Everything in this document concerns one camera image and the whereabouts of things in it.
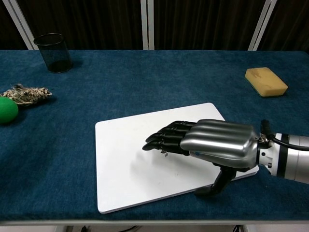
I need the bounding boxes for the blue tablecloth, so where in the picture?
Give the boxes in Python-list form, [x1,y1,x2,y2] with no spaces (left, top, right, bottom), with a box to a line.
[0,50,309,221]

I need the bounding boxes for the green ball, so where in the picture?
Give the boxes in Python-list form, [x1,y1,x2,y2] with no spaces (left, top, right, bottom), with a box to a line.
[0,97,19,125]

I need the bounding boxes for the upright white screen frame post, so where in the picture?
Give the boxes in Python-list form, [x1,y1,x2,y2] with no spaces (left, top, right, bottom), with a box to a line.
[140,0,155,51]

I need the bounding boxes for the dark curtain panel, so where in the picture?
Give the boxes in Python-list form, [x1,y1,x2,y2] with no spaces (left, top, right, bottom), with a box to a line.
[255,0,309,52]
[0,4,27,51]
[153,0,267,51]
[9,0,143,51]

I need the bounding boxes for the yellow sponge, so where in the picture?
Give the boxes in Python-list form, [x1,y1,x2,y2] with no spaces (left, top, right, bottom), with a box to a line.
[244,67,289,98]

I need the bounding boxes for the black mesh pen cup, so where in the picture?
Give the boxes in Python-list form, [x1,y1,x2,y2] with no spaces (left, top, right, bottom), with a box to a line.
[33,33,73,74]

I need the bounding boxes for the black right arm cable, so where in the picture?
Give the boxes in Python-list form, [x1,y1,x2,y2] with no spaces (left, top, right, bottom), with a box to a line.
[260,119,309,152]

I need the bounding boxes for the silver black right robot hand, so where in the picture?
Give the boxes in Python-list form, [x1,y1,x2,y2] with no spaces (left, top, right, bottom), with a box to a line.
[141,119,260,197]

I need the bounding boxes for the slanted white screen frame post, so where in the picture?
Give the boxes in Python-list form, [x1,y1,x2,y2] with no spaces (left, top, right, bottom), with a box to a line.
[0,0,34,51]
[248,0,278,51]

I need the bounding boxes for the white laptop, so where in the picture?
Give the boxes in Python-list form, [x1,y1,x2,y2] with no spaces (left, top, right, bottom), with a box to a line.
[95,102,259,215]

